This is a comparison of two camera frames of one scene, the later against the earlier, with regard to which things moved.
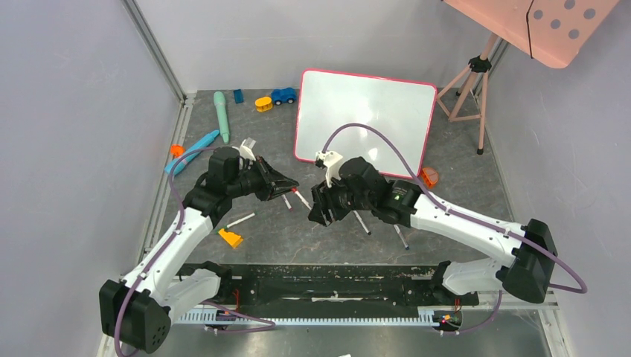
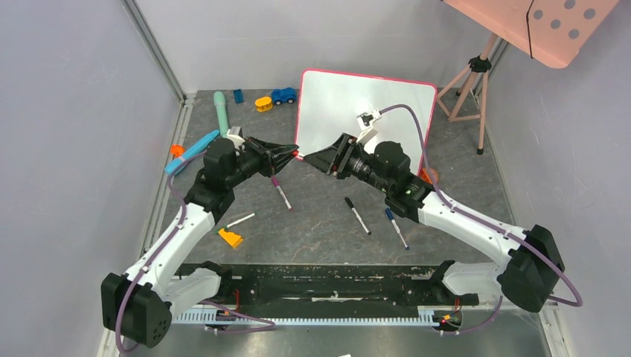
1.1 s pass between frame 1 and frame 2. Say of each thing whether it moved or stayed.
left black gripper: moved
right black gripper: moved
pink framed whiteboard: stayed
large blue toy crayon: stayed
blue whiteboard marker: stayed
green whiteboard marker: stayed
